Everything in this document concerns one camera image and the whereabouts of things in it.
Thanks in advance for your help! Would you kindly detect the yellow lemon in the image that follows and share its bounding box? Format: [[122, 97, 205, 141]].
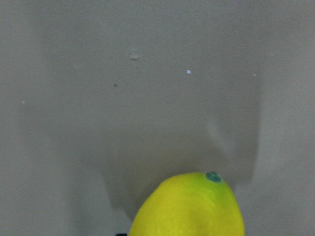
[[128, 172, 246, 236]]

